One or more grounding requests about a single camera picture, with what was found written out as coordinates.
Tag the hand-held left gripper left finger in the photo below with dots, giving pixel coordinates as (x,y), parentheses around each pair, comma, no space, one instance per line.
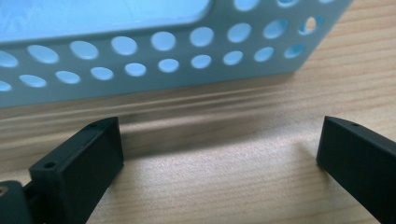
(77,168)

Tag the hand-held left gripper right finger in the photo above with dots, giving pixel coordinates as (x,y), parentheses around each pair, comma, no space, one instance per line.
(361,161)

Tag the light blue perforated plastic basket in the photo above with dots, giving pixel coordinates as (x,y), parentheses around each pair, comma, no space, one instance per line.
(174,81)

